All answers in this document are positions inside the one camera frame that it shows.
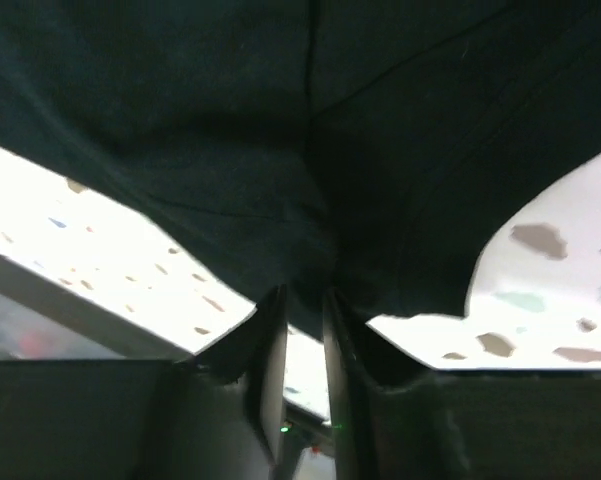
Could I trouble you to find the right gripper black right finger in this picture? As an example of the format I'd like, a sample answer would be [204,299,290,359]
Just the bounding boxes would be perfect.
[323,292,601,479]

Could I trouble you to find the black t-shirt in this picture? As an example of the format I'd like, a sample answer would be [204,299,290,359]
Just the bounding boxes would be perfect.
[0,1,601,337]

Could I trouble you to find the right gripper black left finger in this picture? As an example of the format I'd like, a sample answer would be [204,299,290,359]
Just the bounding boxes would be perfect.
[0,287,287,479]

